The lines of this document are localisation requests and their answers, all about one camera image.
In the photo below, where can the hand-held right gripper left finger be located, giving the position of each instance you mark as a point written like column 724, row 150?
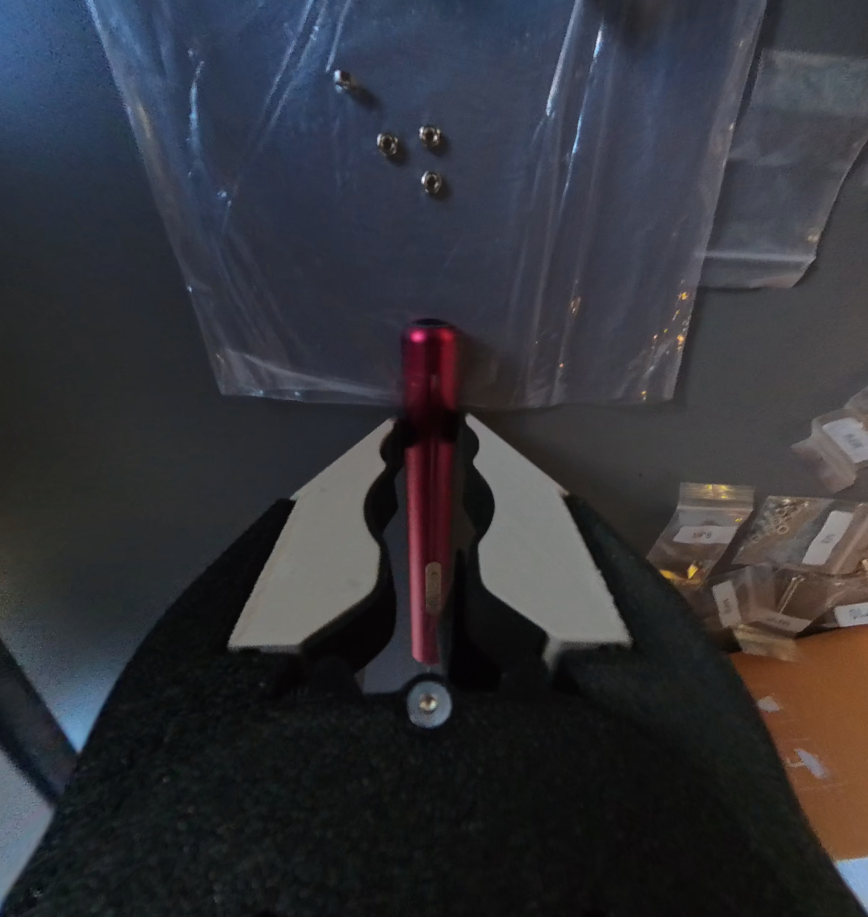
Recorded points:
column 312, row 566

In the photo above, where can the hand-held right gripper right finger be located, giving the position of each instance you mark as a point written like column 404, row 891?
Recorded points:
column 541, row 566

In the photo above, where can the grey desk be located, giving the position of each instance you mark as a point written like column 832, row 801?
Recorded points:
column 82, row 358

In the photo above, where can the pile of labelled zip bags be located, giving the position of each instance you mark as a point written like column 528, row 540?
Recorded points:
column 828, row 537

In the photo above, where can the large clear plastic bag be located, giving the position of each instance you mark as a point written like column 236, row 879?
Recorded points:
column 297, row 251

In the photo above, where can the orange cardboard sheet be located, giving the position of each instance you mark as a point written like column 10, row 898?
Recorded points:
column 821, row 716

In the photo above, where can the small silver nut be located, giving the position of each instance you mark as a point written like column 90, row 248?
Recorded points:
column 389, row 143
column 432, row 137
column 432, row 183

